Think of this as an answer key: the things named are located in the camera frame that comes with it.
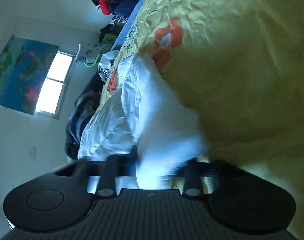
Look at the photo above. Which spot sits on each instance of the dark olive cloth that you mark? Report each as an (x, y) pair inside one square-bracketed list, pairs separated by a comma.
[(109, 30)]

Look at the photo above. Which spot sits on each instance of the flower printed window blind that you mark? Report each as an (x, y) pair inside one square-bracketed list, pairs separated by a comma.
[(19, 75)]

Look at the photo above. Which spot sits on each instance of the blue bed sheet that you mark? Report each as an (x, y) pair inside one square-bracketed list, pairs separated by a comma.
[(132, 22)]

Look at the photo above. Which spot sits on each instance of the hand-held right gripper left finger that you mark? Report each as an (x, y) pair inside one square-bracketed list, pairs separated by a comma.
[(108, 177)]

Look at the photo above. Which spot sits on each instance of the window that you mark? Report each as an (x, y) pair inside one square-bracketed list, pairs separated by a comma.
[(54, 80)]

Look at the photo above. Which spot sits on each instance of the checked cloth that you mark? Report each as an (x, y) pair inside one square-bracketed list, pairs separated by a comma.
[(118, 20)]

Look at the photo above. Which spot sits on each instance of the pile of dark clothes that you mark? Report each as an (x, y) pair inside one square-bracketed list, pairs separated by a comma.
[(79, 120)]

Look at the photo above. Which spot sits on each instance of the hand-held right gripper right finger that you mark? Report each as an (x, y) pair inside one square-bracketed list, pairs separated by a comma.
[(191, 177)]

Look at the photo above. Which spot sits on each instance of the crumpled silver white bag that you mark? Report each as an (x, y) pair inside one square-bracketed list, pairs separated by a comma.
[(105, 65)]

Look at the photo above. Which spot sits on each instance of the floral pillow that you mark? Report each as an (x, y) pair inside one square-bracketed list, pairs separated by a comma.
[(90, 51)]

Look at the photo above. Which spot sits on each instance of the yellow printed blanket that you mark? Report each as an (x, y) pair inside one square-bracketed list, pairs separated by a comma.
[(241, 80)]

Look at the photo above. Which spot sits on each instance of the green plastic chair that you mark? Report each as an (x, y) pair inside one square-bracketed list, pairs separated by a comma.
[(109, 38)]

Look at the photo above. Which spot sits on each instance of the white padded jacket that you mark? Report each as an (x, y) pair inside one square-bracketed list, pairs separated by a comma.
[(147, 110)]

